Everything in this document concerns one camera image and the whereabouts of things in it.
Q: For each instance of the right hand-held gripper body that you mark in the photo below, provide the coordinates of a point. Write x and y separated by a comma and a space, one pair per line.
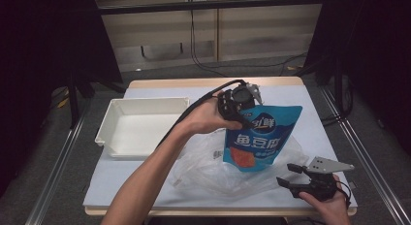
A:
320, 183

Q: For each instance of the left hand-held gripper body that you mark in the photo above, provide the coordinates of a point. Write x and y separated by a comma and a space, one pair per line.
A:
242, 95

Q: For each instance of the blue snack pouch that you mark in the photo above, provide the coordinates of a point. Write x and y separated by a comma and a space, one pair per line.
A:
258, 141

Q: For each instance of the clear plastic bag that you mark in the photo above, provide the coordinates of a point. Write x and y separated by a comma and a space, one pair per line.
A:
206, 173

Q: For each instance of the person's right hand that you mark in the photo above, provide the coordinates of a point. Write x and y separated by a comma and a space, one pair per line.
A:
332, 212

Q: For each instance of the person's left hand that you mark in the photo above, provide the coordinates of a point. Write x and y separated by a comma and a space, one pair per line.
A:
203, 118

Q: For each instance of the black metal stand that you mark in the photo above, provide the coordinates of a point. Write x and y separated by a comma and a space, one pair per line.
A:
338, 86
73, 102

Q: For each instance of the white plastic tray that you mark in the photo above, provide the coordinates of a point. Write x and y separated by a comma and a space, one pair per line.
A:
139, 131

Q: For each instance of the black curtain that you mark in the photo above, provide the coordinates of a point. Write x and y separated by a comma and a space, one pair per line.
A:
42, 57
371, 57

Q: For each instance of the aluminium rail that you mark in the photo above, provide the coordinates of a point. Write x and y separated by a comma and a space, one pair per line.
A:
55, 173
365, 157

